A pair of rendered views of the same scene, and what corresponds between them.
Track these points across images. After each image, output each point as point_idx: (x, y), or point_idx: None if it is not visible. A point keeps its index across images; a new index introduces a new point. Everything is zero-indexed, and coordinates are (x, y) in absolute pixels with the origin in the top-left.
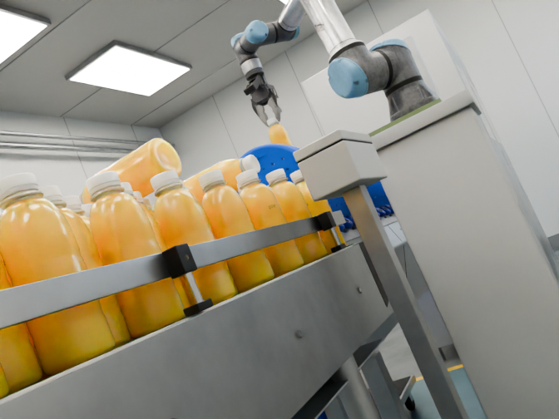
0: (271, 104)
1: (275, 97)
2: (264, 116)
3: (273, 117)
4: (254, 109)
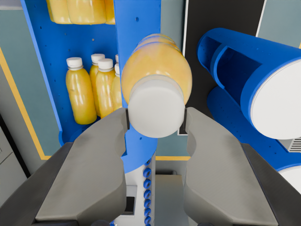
0: (94, 162)
1: (15, 193)
2: (189, 127)
3: (133, 96)
4: (282, 196)
